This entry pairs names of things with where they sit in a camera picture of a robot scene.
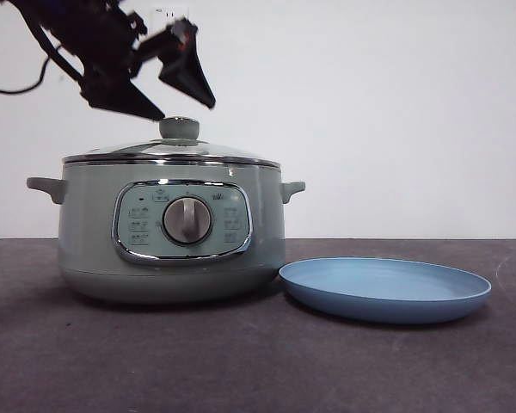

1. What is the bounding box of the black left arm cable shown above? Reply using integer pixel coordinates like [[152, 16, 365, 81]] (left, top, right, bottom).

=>
[[0, 55, 52, 96]]

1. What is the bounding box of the glass lid with green knob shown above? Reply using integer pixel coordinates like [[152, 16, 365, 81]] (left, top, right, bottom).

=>
[[62, 116, 280, 167]]

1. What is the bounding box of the blue round plate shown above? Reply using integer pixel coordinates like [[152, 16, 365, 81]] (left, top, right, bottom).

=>
[[278, 256, 493, 324]]

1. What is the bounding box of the white wall power socket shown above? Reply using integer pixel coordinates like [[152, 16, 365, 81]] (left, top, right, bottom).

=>
[[152, 6, 189, 31]]

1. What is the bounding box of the pale green electric steamer pot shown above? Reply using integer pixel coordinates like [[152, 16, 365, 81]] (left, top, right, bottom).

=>
[[25, 161, 306, 305]]

